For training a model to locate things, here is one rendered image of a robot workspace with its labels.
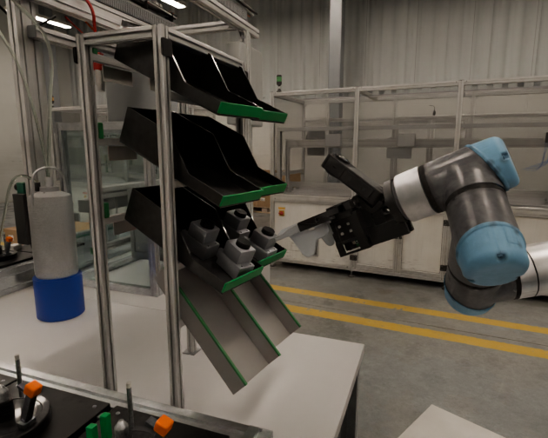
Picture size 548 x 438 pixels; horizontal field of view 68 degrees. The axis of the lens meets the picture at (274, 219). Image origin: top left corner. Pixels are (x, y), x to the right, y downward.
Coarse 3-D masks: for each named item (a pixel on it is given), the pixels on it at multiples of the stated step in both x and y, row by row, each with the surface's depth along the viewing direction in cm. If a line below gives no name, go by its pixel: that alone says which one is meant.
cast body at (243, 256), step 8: (232, 240) 81; (240, 240) 80; (248, 240) 82; (224, 248) 81; (232, 248) 80; (240, 248) 79; (248, 248) 80; (224, 256) 81; (232, 256) 80; (240, 256) 79; (248, 256) 81; (224, 264) 81; (232, 264) 80; (240, 264) 80; (248, 264) 81; (232, 272) 80; (240, 272) 79
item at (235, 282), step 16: (144, 192) 86; (176, 192) 94; (128, 208) 84; (144, 208) 82; (160, 208) 80; (176, 208) 95; (192, 208) 92; (208, 208) 90; (144, 224) 83; (160, 224) 80; (160, 240) 81; (224, 240) 89; (192, 256) 82; (208, 272) 76; (224, 272) 81; (256, 272) 83; (224, 288) 74
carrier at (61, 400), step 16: (16, 368) 76; (16, 384) 84; (0, 400) 69; (16, 400) 76; (48, 400) 79; (64, 400) 79; (80, 400) 79; (96, 400) 79; (0, 416) 69; (16, 416) 71; (32, 416) 70; (48, 416) 72; (64, 416) 74; (80, 416) 74; (96, 416) 75; (0, 432) 67; (16, 432) 67; (32, 432) 68; (48, 432) 70; (64, 432) 70; (80, 432) 71
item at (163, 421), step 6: (150, 420) 59; (156, 420) 59; (162, 420) 58; (168, 420) 58; (150, 426) 58; (156, 426) 57; (162, 426) 57; (168, 426) 57; (156, 432) 58; (162, 432) 57; (168, 432) 58
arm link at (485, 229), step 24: (456, 192) 53; (480, 192) 51; (504, 192) 52; (456, 216) 52; (480, 216) 49; (504, 216) 48; (456, 240) 51; (480, 240) 47; (504, 240) 46; (456, 264) 54; (480, 264) 47; (504, 264) 46; (528, 264) 47
